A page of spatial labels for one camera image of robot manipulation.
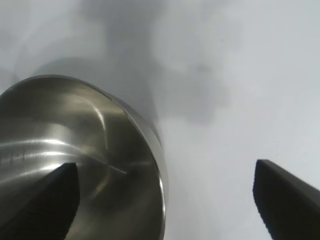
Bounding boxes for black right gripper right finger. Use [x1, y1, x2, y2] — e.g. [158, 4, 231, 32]
[252, 159, 320, 240]

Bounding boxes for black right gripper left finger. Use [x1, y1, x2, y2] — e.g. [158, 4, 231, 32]
[0, 162, 81, 240]

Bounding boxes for stainless steel mixing bowl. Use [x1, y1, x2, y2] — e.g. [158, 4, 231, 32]
[0, 74, 169, 240]

